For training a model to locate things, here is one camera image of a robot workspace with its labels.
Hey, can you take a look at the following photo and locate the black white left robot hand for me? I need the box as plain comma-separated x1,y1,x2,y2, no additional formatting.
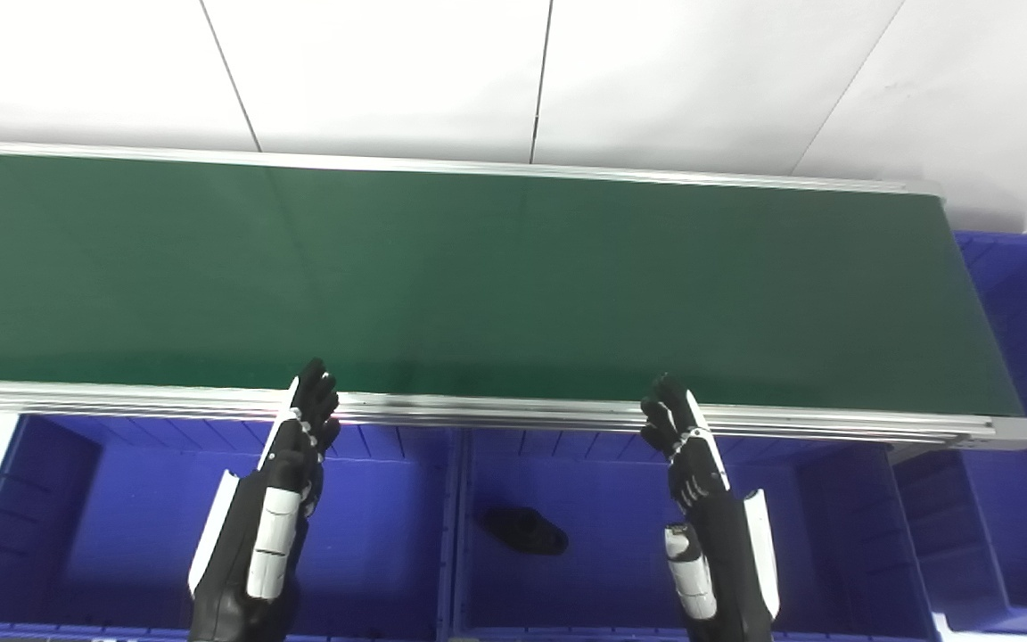
187,358,343,642

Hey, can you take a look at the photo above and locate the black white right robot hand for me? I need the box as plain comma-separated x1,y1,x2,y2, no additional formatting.
639,374,783,642

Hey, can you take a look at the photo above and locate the black flanged metal part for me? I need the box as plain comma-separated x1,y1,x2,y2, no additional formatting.
480,506,570,557

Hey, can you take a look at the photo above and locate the blue plastic bin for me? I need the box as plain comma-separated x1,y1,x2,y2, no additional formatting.
449,426,944,642
0,414,463,642
891,231,1027,637

